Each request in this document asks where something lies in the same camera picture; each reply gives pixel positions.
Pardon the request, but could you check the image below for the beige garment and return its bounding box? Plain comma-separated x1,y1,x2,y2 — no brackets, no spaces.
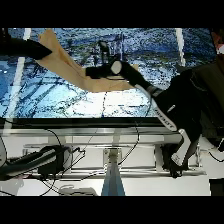
34,28,140,94

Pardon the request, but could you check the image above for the black cable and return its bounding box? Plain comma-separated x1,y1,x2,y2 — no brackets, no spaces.
49,128,111,181
116,120,141,167

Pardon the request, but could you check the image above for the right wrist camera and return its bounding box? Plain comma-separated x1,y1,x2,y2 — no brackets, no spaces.
97,40,112,65

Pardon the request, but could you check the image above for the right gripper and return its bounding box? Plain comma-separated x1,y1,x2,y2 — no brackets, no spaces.
85,65,113,81

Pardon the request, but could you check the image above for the black garment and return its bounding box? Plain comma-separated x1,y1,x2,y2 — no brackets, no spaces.
190,62,224,141

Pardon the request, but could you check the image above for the silver frame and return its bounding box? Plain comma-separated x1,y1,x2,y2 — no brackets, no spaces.
0,125,224,197

